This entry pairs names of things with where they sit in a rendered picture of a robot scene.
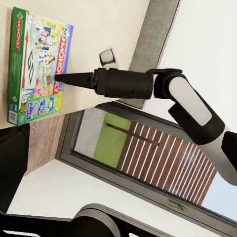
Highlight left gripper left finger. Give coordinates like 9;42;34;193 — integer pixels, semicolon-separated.
0;131;26;190

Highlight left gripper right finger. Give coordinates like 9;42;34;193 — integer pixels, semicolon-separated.
221;131;237;171

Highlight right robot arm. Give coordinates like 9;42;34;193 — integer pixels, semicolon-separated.
54;47;237;186

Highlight board game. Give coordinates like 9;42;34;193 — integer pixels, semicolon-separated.
7;6;74;126

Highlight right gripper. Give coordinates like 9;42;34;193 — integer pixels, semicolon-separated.
54;67;135;99

